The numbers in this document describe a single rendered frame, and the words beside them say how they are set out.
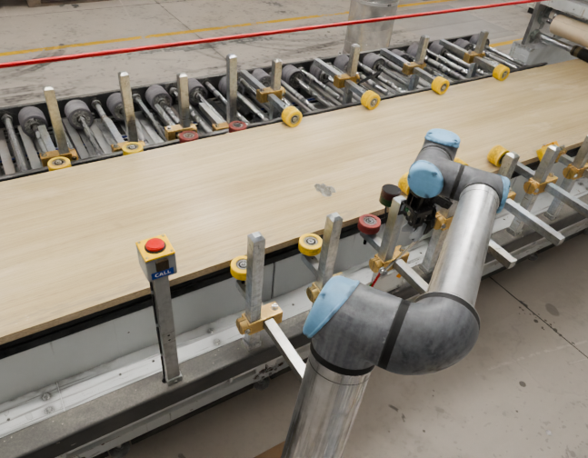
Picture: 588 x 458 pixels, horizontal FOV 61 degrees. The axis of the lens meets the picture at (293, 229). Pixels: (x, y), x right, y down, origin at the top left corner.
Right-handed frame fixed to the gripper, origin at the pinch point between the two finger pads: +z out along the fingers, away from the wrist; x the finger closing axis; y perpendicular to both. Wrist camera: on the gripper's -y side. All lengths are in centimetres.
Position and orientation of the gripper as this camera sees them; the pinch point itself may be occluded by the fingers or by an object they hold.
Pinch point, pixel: (415, 236)
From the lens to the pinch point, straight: 159.8
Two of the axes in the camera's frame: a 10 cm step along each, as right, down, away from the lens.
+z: -0.9, 7.6, 6.4
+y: -8.5, 2.8, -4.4
